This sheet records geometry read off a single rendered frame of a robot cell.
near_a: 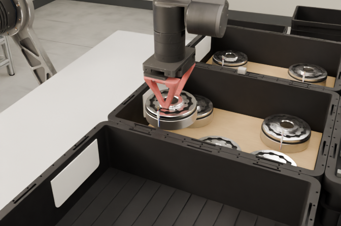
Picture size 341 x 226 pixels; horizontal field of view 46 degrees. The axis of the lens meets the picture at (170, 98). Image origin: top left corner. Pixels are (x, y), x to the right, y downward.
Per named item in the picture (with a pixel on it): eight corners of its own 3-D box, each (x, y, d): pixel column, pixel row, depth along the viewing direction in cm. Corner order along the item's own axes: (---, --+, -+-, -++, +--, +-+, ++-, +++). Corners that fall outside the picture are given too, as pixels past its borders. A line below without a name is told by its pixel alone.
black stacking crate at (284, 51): (171, 100, 105) (171, 61, 100) (210, 58, 129) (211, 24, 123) (328, 137, 91) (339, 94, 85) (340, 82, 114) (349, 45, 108)
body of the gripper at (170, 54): (196, 57, 77) (197, 21, 73) (174, 80, 69) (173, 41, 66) (166, 51, 80) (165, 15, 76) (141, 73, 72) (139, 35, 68)
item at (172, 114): (136, 111, 77) (136, 108, 77) (160, 87, 85) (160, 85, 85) (183, 124, 73) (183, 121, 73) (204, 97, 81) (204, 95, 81)
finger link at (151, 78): (191, 99, 79) (192, 57, 75) (176, 118, 74) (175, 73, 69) (160, 92, 82) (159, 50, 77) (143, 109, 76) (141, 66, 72)
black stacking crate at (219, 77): (109, 167, 82) (104, 120, 76) (170, 100, 105) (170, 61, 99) (308, 232, 67) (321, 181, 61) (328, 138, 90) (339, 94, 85)
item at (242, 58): (207, 61, 116) (207, 59, 115) (220, 49, 123) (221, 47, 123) (239, 68, 111) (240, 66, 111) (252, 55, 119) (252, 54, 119)
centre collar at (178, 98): (154, 105, 78) (154, 102, 78) (165, 93, 82) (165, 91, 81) (176, 111, 76) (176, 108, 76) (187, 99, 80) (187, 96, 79)
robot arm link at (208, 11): (177, -29, 74) (162, -47, 66) (238, -24, 71) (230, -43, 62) (165, 34, 74) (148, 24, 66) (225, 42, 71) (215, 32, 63)
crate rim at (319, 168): (104, 128, 77) (103, 118, 76) (170, 67, 100) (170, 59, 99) (319, 190, 62) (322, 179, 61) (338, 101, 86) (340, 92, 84)
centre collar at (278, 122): (272, 130, 84) (272, 127, 84) (277, 118, 88) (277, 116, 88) (296, 135, 83) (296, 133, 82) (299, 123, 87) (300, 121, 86)
